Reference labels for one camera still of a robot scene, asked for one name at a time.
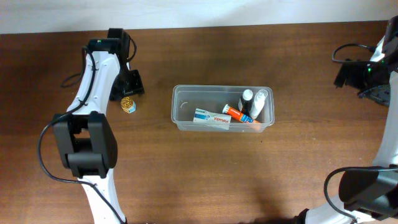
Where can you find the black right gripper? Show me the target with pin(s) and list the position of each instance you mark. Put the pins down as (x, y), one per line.
(352, 80)

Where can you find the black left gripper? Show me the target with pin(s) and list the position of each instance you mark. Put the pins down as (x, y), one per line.
(136, 88)

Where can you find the small gold-lid balm jar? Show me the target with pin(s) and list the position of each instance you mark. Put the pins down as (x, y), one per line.
(128, 105)

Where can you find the white medicine box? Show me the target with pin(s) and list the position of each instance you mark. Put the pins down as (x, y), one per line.
(215, 120)

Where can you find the orange tablet tube white cap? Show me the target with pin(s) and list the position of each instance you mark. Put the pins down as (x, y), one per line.
(237, 115)

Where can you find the white spray bottle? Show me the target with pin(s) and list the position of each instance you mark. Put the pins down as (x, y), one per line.
(258, 103)

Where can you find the black bottle white cap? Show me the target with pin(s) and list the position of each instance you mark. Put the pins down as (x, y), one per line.
(245, 101)

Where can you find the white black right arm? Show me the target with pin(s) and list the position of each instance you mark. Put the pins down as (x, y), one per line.
(365, 194)

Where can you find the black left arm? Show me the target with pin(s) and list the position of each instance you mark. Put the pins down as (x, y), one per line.
(84, 138)

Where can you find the clear plastic container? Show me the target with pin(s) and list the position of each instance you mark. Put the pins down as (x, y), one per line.
(187, 98)

